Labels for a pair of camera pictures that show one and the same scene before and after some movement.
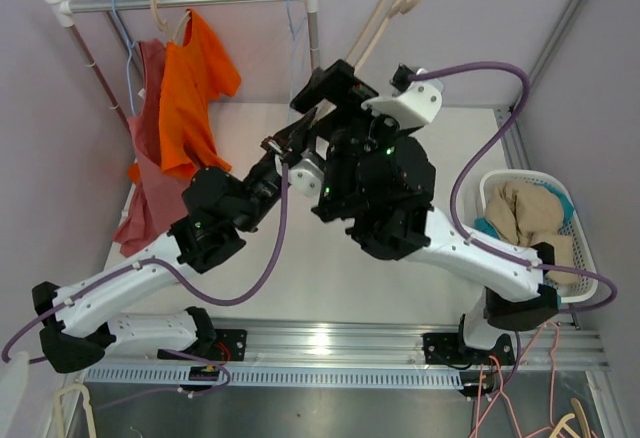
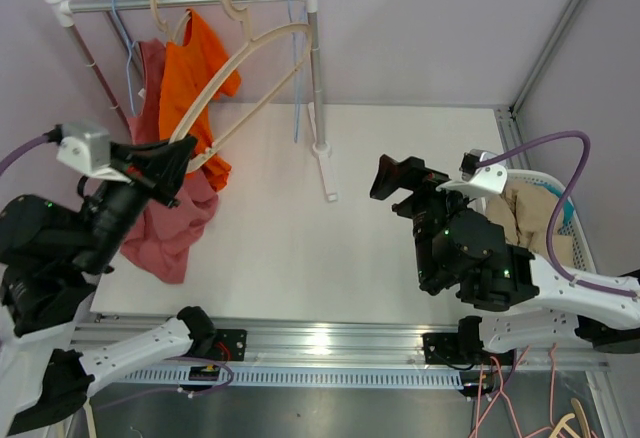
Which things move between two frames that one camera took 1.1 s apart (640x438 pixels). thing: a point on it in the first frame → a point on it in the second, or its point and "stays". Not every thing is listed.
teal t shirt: x=484 y=225 stays
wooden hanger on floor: x=581 y=417 stays
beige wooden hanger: x=174 y=35 stays
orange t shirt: x=192 y=72 stays
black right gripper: x=337 y=85 → x=393 y=176
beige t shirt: x=526 y=213 stays
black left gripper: x=290 y=140 → x=160 y=164
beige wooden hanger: x=391 y=2 → x=256 y=39
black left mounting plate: x=230 y=344 stays
